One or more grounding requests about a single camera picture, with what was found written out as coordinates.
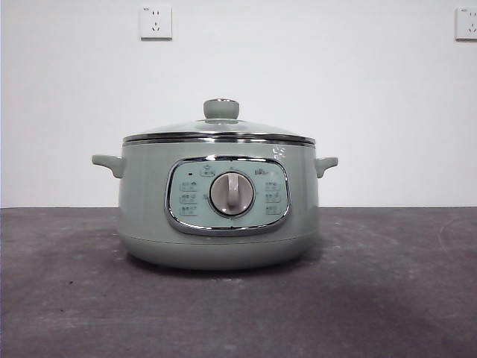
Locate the white wall socket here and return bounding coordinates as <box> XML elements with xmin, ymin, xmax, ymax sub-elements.
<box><xmin>140</xmin><ymin>5</ymin><xmax>174</xmax><ymax>41</ymax></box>
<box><xmin>455</xmin><ymin>7</ymin><xmax>477</xmax><ymax>41</ymax></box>

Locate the glass lid with green knob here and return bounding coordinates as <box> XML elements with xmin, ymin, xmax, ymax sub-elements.
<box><xmin>122</xmin><ymin>98</ymin><xmax>316</xmax><ymax>145</ymax></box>

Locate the sage green electric pot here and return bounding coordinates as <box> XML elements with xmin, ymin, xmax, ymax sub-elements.
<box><xmin>92</xmin><ymin>140</ymin><xmax>339</xmax><ymax>271</ymax></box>

